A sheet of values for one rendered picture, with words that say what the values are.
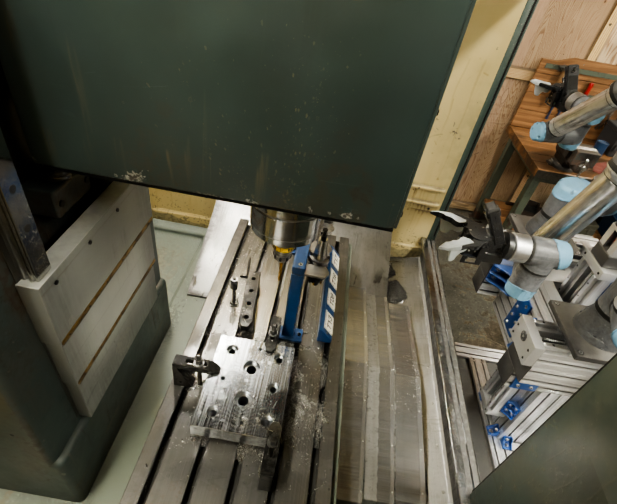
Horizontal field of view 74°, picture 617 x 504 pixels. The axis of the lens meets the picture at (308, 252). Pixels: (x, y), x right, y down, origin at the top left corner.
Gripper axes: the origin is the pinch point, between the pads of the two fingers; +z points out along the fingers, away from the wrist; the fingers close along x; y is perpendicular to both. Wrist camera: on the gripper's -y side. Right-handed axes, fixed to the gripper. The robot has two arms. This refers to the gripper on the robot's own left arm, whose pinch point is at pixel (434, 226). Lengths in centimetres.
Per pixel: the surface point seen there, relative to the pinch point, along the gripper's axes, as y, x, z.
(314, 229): -7.8, -20.0, 30.1
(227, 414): 46, -34, 44
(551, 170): 57, 174, -123
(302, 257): 22.3, 5.2, 31.5
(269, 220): -9.8, -22.3, 39.1
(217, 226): 68, 69, 74
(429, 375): 78, 11, -26
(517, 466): 37, -40, -27
